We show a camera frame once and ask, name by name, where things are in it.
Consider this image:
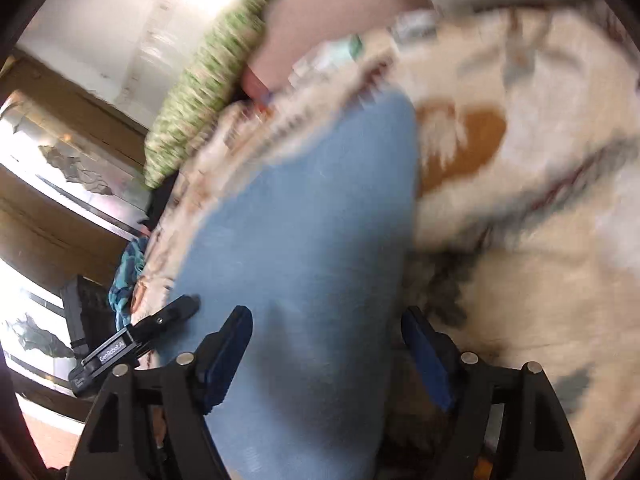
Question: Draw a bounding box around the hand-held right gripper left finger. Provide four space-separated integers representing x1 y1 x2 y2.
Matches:
65 305 253 480

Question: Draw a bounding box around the blue striped cloth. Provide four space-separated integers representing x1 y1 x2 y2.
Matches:
107 236 151 332

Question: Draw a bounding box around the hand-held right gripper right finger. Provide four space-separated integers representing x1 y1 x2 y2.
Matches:
400 305 587 480

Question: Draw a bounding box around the leaf print blanket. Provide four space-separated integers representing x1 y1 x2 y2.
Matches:
132 0 640 480

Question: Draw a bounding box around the black object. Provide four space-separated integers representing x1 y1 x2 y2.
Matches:
59 274 118 358

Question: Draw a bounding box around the blue knit sweater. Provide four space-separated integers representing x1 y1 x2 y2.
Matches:
175 92 421 480

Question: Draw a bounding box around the green checked pillow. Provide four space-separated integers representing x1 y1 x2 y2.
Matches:
144 0 296 190

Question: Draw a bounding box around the stained glass door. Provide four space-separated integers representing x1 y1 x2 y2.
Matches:
0 50 156 411

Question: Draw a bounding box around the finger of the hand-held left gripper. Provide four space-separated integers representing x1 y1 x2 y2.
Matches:
132 295 202 343

